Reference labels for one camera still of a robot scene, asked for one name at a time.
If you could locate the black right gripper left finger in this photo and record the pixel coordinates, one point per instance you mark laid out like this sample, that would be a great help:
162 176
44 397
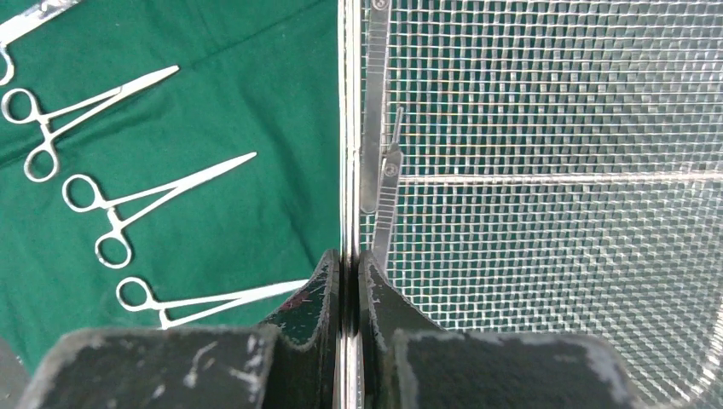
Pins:
287 360

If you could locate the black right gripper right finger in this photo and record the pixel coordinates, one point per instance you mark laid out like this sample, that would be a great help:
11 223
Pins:
411 362

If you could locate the ring-handled forceps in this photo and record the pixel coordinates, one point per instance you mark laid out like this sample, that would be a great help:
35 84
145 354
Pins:
219 303
88 108

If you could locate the steel scalpel handle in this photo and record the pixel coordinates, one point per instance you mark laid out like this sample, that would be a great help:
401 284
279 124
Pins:
377 36
385 216

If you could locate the dark green surgical drape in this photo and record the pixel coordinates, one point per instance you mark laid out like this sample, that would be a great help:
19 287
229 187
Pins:
253 77

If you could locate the metal mesh instrument tray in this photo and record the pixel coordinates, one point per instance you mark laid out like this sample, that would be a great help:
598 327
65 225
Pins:
562 172

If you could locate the surgical scissors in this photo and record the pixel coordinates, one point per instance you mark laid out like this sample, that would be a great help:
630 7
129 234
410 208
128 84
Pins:
25 22

